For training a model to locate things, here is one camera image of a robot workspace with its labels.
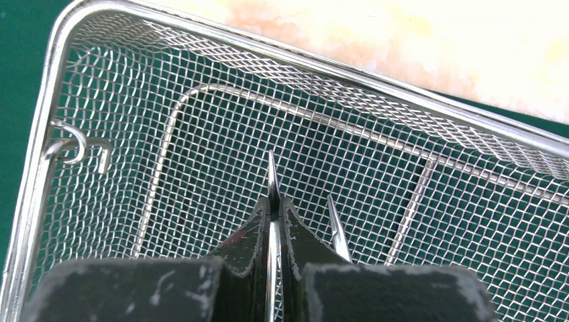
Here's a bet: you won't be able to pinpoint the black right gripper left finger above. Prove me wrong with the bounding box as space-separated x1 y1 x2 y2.
21 197 270 321

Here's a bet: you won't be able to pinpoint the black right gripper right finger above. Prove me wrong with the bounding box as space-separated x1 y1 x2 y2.
280 197 498 321

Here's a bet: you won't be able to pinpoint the surgical forceps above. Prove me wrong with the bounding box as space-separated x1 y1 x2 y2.
327 195 352 262

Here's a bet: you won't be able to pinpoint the metal mesh instrument tray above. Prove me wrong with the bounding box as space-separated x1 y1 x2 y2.
1 1 568 321

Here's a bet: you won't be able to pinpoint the dark green surgical drape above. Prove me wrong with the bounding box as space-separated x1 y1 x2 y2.
1 0 68 261

